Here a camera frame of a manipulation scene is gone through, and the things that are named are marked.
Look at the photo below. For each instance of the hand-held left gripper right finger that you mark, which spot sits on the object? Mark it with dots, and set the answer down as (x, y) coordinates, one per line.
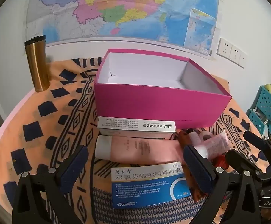
(196, 165)

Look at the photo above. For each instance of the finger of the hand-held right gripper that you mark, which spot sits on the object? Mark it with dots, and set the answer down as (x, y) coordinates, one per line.
(263, 147)
(240, 159)

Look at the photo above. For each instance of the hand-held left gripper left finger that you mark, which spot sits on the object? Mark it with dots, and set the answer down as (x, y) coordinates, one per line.
(76, 168)

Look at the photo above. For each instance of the small red object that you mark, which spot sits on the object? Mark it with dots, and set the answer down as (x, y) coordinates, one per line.
(220, 161)

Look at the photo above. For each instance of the brown wooden stick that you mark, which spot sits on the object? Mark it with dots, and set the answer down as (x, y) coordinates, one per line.
(184, 140)

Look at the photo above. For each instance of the small pink tube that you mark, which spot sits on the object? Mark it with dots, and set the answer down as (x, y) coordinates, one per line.
(216, 142)

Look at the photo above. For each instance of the white tape roll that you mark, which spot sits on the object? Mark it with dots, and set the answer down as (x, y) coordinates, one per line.
(205, 135)

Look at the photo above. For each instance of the blue white medicine box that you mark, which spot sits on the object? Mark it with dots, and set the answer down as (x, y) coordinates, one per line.
(149, 186)

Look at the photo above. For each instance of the large pink tube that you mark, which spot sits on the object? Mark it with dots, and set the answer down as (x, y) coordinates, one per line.
(137, 148)

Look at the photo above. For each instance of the white teal medicine box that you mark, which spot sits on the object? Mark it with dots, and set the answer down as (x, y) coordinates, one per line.
(135, 123)

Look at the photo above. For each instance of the pink cardboard box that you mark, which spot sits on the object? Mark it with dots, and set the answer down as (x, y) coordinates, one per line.
(149, 102)

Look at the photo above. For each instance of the small pink bottle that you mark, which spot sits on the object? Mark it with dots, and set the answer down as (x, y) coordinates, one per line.
(195, 138)

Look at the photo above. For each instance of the orange patterned cloth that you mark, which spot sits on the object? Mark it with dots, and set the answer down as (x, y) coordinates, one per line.
(44, 126)

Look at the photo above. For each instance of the gold metal tumbler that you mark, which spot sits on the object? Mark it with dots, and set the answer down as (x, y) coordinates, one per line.
(38, 65)

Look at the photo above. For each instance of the colourful wall map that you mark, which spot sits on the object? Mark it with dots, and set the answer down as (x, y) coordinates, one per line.
(126, 9)

